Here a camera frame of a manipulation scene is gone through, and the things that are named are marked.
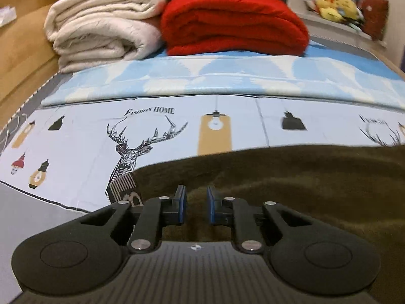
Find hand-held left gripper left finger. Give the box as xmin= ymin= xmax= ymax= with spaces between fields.
xmin=80 ymin=184 xmax=188 ymax=254

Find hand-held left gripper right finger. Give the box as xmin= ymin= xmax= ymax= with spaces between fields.
xmin=206 ymin=186 xmax=317 ymax=254

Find olive brown corduroy pants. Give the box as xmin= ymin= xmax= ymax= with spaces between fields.
xmin=130 ymin=144 xmax=405 ymax=304

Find deer and lamp printed bedsheet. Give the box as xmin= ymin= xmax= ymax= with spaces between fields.
xmin=0 ymin=70 xmax=405 ymax=304

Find light blue patterned bed cover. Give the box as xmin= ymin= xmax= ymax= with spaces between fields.
xmin=40 ymin=40 xmax=405 ymax=115

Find red folded blanket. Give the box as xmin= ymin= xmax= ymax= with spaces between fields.
xmin=161 ymin=0 xmax=310 ymax=58

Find cream folded blanket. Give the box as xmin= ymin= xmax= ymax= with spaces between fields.
xmin=44 ymin=0 xmax=168 ymax=74

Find white shelf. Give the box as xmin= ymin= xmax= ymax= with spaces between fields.
xmin=285 ymin=0 xmax=388 ymax=49

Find yellow plush toys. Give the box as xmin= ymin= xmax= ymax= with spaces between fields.
xmin=312 ymin=0 xmax=368 ymax=23

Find dark red cushion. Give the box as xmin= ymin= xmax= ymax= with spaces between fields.
xmin=359 ymin=0 xmax=390 ymax=42

